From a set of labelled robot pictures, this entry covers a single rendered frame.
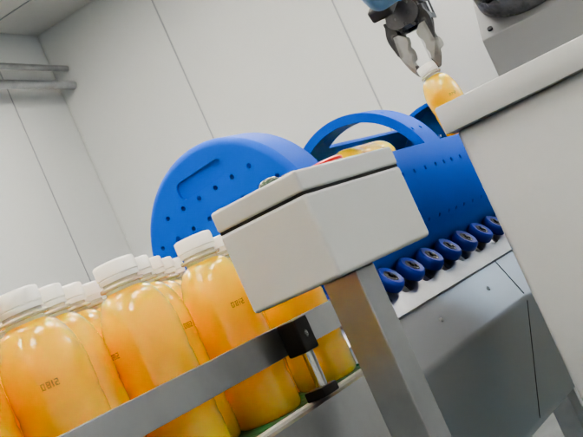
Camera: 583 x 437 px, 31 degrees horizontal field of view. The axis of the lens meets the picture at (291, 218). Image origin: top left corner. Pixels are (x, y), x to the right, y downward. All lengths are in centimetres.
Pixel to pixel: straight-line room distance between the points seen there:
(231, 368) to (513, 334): 83
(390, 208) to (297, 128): 578
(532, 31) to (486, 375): 50
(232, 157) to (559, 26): 48
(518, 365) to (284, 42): 526
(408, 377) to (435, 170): 71
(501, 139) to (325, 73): 533
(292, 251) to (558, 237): 58
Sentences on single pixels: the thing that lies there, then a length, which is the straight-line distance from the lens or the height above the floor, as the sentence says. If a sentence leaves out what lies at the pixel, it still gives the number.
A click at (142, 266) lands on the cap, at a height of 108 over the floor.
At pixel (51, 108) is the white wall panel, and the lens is 745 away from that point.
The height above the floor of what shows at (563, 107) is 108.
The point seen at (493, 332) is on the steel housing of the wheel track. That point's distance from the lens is 161.
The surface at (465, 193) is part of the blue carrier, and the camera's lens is 174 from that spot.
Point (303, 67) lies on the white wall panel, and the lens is 676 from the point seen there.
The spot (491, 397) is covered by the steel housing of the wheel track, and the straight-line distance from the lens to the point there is 160.
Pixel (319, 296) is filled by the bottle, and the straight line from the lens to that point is 111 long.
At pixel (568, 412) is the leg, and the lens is 231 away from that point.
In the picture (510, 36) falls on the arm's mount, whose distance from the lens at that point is 149.
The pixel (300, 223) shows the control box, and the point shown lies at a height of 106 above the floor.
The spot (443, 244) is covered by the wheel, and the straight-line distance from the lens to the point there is 165.
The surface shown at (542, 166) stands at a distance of 140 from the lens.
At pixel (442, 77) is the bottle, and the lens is 202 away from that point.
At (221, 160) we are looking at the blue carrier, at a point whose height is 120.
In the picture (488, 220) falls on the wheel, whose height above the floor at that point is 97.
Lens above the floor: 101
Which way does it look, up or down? 3 degrees up
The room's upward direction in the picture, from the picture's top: 24 degrees counter-clockwise
